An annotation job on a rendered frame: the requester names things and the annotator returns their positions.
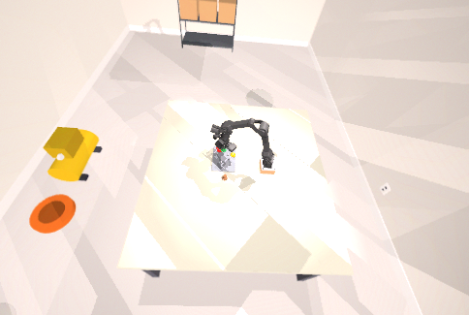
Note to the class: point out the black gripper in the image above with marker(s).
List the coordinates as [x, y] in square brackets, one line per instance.
[231, 146]

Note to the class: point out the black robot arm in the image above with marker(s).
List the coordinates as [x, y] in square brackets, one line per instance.
[227, 127]

